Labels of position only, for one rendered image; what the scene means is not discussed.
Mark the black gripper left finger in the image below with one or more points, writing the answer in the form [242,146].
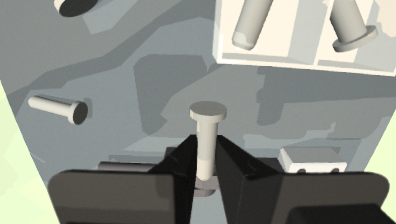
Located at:
[157,196]

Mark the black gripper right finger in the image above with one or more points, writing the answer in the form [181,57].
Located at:
[249,198]

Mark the white block with screws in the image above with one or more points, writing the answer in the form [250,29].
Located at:
[311,160]

